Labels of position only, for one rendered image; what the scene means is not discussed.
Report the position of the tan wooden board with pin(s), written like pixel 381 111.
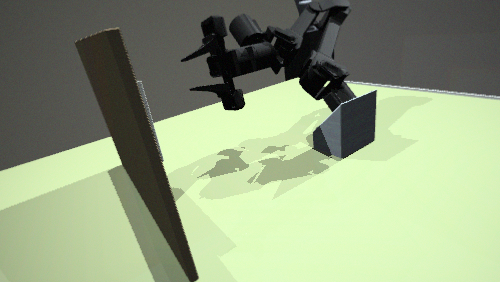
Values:
pixel 109 70

